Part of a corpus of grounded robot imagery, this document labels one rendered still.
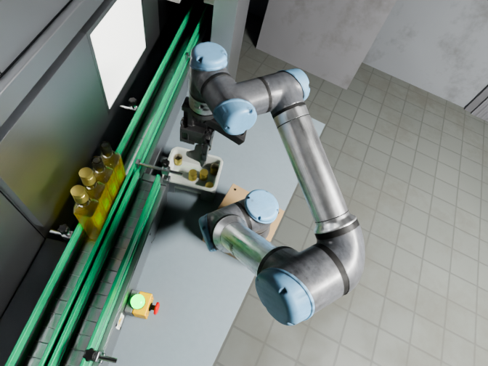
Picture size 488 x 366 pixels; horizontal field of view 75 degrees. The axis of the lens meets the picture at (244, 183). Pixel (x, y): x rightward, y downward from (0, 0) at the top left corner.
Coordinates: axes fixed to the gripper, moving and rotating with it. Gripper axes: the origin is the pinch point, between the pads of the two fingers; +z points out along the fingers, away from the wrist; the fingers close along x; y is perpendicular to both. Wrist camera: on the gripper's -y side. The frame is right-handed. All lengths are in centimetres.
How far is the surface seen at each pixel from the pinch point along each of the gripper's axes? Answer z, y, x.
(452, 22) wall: 53, -161, -240
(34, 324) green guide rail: 24, 33, 50
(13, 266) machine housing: 22, 45, 37
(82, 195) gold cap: 2.5, 28.3, 20.2
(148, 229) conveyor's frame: 30.1, 15.0, 14.5
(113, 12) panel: -10, 42, -40
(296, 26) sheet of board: 84, -33, -226
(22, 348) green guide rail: 24, 33, 56
